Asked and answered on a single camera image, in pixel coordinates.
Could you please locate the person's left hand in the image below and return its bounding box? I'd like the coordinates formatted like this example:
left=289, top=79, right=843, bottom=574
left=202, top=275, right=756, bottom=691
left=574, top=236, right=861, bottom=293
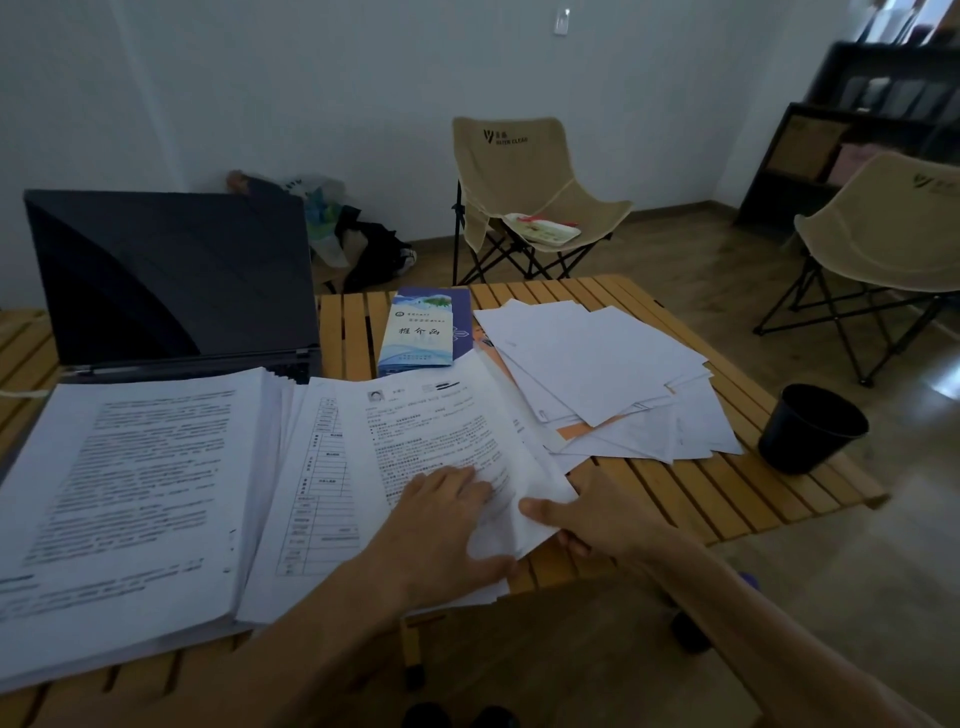
left=367, top=464, right=519, bottom=613

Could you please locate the person's right hand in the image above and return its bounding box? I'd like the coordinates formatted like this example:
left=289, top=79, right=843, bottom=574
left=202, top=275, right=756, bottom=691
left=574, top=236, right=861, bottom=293
left=518, top=468, right=676, bottom=575

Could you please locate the resume sheet with photo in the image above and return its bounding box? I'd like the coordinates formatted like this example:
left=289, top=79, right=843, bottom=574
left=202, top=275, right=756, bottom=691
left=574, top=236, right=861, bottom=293
left=333, top=348, right=580, bottom=561

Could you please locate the thin stack of sorted sheets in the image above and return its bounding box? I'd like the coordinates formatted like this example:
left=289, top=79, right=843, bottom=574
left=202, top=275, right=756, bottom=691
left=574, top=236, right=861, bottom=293
left=236, top=348, right=580, bottom=628

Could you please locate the pile of white papers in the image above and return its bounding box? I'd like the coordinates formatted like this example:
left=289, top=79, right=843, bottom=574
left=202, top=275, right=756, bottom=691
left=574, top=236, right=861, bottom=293
left=472, top=298, right=746, bottom=476

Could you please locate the blue booklet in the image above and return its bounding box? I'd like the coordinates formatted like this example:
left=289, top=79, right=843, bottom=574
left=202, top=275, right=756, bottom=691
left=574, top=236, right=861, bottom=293
left=376, top=287, right=476, bottom=379

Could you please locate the sorted text document stack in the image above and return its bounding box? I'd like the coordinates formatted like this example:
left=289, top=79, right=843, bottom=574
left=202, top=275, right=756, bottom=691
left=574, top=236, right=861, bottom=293
left=0, top=367, right=302, bottom=696

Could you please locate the grey laptop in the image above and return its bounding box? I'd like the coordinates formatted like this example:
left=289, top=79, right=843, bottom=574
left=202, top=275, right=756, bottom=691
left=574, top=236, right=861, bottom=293
left=0, top=188, right=325, bottom=482

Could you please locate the person's left forearm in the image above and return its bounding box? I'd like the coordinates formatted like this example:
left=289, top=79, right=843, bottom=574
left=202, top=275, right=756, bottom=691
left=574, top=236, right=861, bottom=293
left=127, top=547, right=421, bottom=728

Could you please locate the person's right forearm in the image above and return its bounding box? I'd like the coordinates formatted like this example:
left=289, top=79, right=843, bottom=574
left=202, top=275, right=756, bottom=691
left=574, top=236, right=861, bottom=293
left=641, top=528, right=946, bottom=728

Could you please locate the wooden slatted table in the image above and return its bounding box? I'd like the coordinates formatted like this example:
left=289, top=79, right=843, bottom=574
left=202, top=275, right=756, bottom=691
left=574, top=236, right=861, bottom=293
left=0, top=274, right=892, bottom=728

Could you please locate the dark bottle with blue cap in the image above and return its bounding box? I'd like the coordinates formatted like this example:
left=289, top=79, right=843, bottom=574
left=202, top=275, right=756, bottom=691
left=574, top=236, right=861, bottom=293
left=669, top=571, right=761, bottom=656

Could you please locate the black plastic pot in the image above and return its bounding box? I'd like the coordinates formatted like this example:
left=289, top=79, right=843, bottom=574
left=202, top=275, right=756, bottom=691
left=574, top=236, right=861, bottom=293
left=757, top=383, right=872, bottom=477

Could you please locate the red and white booklet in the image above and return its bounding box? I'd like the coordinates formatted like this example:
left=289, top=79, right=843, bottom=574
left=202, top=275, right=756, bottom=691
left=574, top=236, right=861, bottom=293
left=500, top=212, right=583, bottom=250

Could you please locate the black shelf unit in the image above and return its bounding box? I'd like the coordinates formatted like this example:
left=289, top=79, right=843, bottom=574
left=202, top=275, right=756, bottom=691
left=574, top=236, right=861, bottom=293
left=733, top=41, right=960, bottom=235

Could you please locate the beige folding chair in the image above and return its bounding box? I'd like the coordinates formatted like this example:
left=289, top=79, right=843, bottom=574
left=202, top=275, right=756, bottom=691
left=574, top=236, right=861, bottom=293
left=451, top=116, right=636, bottom=289
left=753, top=151, right=960, bottom=390

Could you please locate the woven storage basket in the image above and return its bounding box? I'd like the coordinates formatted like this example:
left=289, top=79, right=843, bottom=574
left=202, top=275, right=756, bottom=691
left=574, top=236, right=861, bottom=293
left=768, top=116, right=850, bottom=182

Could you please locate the pink storage box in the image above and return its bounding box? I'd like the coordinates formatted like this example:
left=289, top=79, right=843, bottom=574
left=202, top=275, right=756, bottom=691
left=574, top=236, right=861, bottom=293
left=828, top=142, right=887, bottom=188

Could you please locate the tall narrow window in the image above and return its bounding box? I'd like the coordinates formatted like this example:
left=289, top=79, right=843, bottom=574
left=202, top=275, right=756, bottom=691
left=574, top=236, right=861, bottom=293
left=854, top=0, right=960, bottom=43

